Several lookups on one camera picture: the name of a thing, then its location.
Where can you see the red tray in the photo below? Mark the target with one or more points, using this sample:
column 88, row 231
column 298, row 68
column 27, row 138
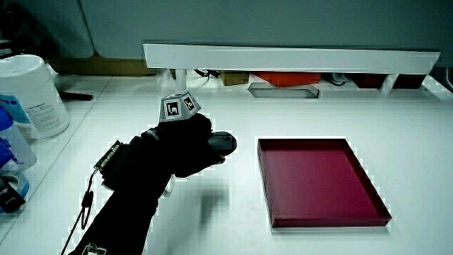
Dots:
column 315, row 184

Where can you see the white desk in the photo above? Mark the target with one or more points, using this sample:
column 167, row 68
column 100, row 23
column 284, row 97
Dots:
column 371, row 117

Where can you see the person's right forearm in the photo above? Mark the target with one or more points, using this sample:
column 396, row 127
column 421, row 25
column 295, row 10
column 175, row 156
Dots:
column 120, row 212

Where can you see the small brown box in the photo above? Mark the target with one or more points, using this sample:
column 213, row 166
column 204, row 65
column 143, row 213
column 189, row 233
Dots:
column 234, row 78

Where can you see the blue tape roll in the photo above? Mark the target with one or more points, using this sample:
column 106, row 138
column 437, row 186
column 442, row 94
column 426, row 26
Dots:
column 21, row 182

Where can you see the person's right hand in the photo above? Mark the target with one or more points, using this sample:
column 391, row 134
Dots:
column 187, row 141

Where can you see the dark grey mouse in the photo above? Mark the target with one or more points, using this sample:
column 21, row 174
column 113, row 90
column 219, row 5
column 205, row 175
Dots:
column 225, row 141

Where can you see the white plastic tub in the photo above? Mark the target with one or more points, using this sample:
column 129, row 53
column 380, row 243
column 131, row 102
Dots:
column 32, row 95

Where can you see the brown cardboard box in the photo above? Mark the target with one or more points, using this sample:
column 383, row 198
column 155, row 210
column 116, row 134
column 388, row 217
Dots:
column 102, row 66

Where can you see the orange box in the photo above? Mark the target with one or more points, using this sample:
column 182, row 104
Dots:
column 288, row 78

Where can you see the small black device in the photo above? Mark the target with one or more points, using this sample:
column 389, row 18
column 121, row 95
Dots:
column 8, row 200

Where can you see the blue labelled bottle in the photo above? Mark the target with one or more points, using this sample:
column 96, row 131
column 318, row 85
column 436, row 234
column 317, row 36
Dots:
column 12, row 148

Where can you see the silver metal tray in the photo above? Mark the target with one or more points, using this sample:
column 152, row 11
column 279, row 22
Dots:
column 283, row 93

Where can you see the dark red box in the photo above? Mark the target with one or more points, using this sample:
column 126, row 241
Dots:
column 368, row 80
column 408, row 81

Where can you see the white shelf riser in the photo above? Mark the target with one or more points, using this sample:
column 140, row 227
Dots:
column 283, row 58

